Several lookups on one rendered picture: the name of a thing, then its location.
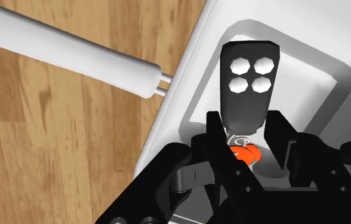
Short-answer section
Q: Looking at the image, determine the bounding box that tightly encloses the white cylindrical bar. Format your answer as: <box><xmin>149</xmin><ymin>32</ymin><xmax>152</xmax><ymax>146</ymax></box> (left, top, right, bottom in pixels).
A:
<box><xmin>0</xmin><ymin>0</ymin><xmax>173</xmax><ymax>99</ymax></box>

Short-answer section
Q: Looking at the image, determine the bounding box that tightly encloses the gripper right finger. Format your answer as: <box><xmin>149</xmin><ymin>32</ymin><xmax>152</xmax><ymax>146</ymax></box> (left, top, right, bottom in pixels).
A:
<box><xmin>263</xmin><ymin>109</ymin><xmax>351</xmax><ymax>200</ymax></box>

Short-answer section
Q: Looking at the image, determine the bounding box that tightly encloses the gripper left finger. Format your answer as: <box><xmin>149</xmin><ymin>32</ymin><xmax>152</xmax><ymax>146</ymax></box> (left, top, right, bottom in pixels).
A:
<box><xmin>94</xmin><ymin>111</ymin><xmax>265</xmax><ymax>224</ymax></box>

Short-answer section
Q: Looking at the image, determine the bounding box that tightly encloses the black four-button key fob remote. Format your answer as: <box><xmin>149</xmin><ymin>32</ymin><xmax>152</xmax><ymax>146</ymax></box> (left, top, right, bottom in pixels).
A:
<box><xmin>219</xmin><ymin>40</ymin><xmax>281</xmax><ymax>167</ymax></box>

